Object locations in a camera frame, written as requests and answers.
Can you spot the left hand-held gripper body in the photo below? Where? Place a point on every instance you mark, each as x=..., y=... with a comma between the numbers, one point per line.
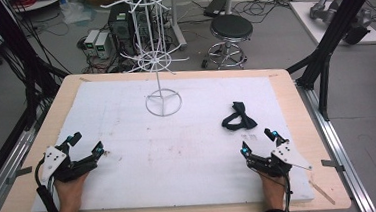
x=67, y=166

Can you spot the person's left hand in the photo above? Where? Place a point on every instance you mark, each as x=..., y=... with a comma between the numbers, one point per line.
x=69, y=195

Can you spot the white foam mat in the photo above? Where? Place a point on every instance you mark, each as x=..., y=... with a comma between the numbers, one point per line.
x=165, y=144

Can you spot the black flat box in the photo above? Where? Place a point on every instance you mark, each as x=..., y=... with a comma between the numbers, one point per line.
x=215, y=7

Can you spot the black metal frame stand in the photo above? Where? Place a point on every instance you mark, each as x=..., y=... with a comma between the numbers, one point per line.
x=331, y=39
x=9, y=65

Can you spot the person's right hand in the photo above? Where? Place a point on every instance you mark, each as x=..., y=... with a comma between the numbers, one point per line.
x=274, y=190

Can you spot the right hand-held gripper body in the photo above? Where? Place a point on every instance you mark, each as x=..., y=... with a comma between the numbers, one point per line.
x=276, y=158

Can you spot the wooden table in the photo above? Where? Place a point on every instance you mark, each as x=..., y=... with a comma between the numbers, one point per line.
x=315, y=137

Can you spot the white power supply unit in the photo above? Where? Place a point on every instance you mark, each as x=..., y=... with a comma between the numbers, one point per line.
x=102, y=45
x=90, y=42

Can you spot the black computer tower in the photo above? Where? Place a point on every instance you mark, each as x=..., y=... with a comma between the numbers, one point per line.
x=124, y=27

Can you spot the black round stool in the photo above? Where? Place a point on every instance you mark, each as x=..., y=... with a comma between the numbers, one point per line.
x=227, y=39

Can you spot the white floor board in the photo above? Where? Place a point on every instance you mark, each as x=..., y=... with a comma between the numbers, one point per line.
x=334, y=22

